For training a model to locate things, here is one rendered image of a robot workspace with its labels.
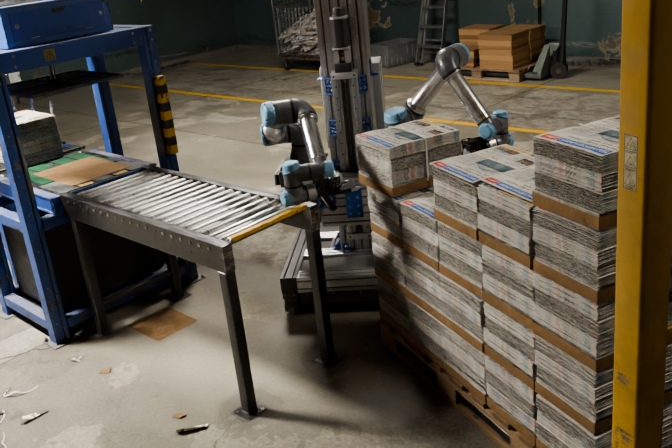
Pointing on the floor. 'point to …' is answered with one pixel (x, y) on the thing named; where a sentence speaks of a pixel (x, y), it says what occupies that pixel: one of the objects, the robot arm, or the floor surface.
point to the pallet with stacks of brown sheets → (502, 49)
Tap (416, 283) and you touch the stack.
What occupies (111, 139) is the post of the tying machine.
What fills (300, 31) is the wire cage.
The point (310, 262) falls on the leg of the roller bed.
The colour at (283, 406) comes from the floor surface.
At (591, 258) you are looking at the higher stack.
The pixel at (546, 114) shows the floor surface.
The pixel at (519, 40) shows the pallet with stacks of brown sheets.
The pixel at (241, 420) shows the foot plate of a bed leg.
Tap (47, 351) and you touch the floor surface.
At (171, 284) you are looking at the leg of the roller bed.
